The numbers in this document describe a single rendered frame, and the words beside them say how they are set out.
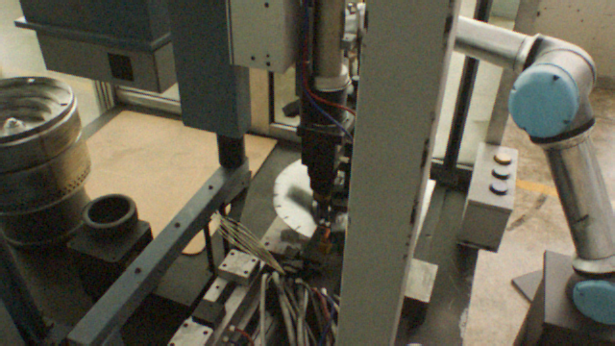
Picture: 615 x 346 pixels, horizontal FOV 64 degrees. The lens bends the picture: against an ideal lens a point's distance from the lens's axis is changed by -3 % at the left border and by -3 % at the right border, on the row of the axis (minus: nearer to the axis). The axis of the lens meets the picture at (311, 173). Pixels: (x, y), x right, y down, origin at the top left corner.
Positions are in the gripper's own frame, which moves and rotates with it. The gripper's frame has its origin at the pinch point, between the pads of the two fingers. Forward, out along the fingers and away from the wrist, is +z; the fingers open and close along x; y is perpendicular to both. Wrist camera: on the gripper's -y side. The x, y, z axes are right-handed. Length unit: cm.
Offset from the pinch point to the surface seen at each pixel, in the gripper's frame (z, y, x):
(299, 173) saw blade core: 2.3, -5.9, 0.8
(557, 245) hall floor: 44, 61, 153
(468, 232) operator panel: 17.0, 31.5, 23.5
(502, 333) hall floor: 70, 40, 98
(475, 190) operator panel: 6.1, 32.8, 21.8
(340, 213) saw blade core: 9.8, 7.5, -6.7
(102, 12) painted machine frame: -28, -25, -42
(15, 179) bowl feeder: 4, -59, -35
